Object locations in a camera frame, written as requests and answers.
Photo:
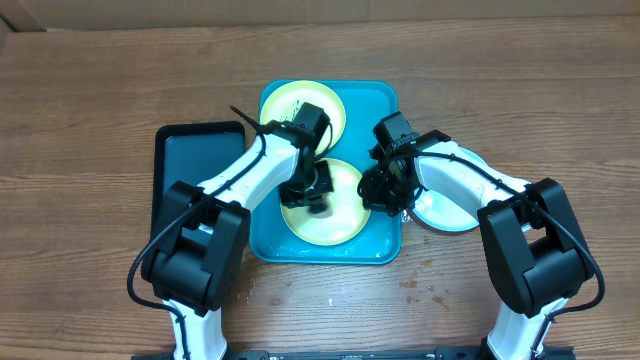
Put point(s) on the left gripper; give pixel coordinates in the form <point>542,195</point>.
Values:
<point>292,200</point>

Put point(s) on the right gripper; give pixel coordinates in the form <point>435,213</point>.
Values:
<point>378,201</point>

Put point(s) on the yellow plate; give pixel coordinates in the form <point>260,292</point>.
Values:
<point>345,216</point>
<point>282,104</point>

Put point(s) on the light blue plate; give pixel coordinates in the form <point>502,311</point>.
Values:
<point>445,215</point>

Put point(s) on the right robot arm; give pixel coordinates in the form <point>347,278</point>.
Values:
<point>535,252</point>

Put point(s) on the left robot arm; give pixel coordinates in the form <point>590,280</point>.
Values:
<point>199,234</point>

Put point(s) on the teal tray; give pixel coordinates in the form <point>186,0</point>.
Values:
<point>379,242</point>

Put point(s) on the black tray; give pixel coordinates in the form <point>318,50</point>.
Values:
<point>193,153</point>

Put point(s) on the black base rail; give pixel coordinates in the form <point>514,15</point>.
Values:
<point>440,353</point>

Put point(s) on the cardboard wall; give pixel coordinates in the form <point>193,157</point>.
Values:
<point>83,15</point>

